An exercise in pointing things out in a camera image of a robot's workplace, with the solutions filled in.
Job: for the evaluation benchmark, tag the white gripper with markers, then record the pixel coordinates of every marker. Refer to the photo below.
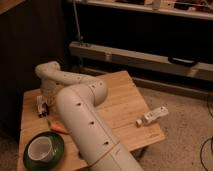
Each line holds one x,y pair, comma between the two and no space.
49,90

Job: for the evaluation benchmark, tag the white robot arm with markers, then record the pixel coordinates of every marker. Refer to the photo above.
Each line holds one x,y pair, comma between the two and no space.
76,96

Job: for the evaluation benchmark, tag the orange carrot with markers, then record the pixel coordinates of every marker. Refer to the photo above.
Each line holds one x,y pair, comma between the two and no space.
54,126

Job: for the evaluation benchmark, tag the white cup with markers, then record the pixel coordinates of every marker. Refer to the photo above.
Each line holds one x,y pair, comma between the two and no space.
41,149

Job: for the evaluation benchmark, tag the green plate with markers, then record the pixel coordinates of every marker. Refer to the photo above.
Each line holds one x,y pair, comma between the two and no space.
58,149

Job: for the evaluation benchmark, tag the blue sponge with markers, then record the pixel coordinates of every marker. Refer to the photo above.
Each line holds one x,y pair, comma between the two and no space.
80,155

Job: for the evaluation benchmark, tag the long grey case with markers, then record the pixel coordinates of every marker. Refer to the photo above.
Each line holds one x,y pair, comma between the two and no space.
140,60

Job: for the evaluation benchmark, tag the metal pole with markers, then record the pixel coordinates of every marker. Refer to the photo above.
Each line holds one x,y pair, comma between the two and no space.
79,36

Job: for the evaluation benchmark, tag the wooden shelf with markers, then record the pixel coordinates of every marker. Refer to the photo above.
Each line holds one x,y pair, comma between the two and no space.
142,8

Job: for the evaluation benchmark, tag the black case handle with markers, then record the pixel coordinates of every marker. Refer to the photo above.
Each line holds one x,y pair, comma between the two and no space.
182,62

